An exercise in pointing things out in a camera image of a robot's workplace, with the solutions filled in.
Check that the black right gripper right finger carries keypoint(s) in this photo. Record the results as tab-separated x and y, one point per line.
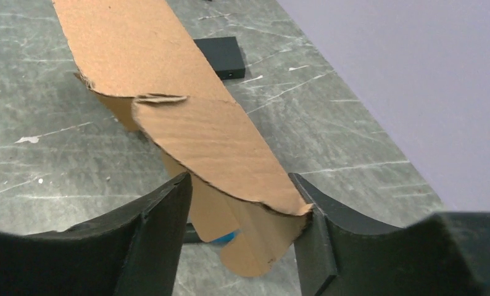
344	252

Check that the brown cardboard box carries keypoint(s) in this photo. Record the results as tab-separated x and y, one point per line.
142	64

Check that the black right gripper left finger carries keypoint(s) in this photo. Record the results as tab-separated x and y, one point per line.
131	250

